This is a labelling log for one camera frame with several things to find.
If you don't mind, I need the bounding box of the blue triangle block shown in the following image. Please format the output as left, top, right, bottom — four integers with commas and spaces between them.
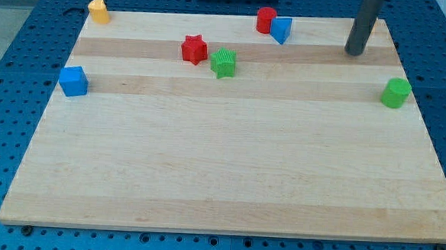
270, 17, 292, 44

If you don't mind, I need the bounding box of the light wooden board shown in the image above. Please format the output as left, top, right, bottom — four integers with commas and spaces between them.
0, 11, 446, 243

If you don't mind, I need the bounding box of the green star block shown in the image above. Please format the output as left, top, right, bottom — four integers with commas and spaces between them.
210, 47, 237, 79

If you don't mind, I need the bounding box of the red star block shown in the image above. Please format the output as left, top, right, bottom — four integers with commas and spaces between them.
181, 34, 208, 65

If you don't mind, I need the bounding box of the red cylinder block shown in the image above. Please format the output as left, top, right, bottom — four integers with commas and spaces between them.
256, 6, 277, 34

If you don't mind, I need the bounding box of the blue cube block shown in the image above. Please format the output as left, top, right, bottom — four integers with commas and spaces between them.
59, 66, 89, 97

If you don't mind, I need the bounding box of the yellow heart block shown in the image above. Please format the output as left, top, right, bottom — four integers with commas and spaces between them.
88, 0, 110, 24

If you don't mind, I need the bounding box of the green cylinder block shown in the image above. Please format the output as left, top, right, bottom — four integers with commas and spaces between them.
380, 77, 412, 109

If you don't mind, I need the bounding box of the grey cylindrical pointer rod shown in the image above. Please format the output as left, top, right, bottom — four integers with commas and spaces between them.
344, 0, 384, 57

